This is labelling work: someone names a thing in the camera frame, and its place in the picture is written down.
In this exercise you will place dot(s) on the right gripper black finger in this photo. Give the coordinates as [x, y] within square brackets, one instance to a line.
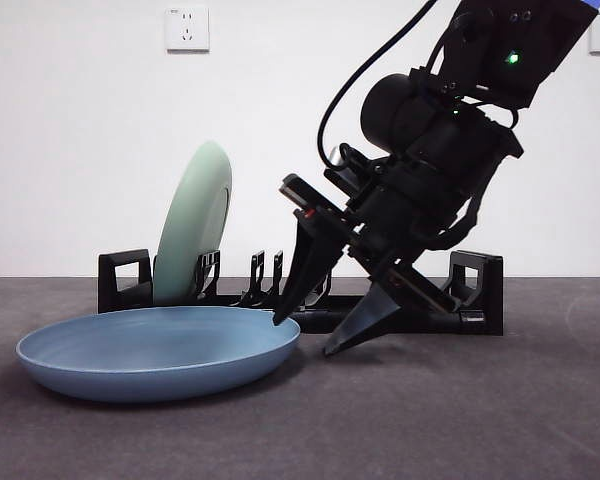
[365, 317]
[310, 260]

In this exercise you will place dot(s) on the pale green plate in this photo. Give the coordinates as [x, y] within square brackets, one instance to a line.
[190, 225]

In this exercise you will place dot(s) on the light blue plate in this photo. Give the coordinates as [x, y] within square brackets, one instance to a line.
[155, 370]

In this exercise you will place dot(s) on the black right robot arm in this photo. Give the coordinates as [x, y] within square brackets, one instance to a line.
[430, 115]

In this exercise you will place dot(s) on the black plate rack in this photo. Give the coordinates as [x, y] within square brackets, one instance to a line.
[495, 300]

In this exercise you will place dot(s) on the pale grey camera box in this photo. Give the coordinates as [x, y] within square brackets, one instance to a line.
[337, 156]

